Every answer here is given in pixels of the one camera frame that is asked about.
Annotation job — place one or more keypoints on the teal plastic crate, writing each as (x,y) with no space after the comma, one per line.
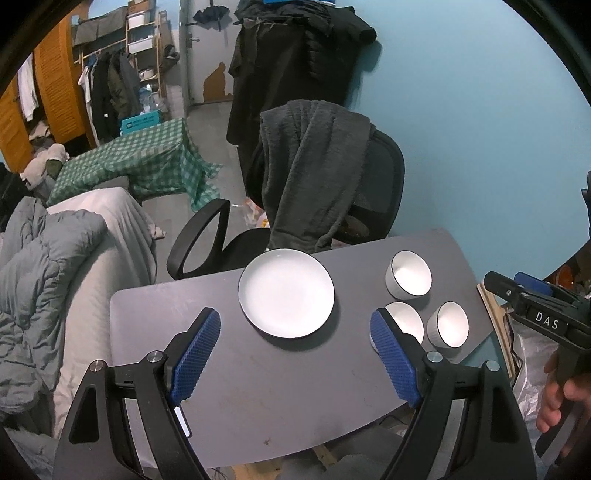
(140,122)

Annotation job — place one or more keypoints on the green checkered cloth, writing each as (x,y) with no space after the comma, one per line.
(157,161)

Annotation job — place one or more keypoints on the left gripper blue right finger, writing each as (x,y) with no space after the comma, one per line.
(402,356)

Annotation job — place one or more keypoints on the black coats on wall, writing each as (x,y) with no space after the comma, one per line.
(289,50)

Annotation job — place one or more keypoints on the large white plate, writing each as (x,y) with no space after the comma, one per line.
(286,293)

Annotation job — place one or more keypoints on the silver plastic bag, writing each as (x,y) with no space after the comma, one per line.
(531,351)

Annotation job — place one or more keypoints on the right hand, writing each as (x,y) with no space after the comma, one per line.
(576,389)

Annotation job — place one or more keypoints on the grey duvet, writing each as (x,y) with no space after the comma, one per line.
(40,257)

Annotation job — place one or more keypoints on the black office chair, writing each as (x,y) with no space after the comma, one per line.
(201,247)

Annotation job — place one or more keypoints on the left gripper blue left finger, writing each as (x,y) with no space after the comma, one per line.
(188,353)

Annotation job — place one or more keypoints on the dark grey fleece blanket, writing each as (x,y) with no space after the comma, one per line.
(314,155)

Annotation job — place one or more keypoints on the beige bed sheet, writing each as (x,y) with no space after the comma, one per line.
(124,259)

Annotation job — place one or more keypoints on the white smartphone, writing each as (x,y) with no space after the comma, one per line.
(182,421)

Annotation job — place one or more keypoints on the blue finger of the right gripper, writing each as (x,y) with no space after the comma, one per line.
(509,290)
(531,281)

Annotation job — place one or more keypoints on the orange wooden wardrobe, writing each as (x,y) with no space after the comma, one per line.
(60,100)

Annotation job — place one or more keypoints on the cardboard piece beside table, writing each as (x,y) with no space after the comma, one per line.
(497,315)

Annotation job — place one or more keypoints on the clothes rack with garments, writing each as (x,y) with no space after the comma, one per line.
(121,54)

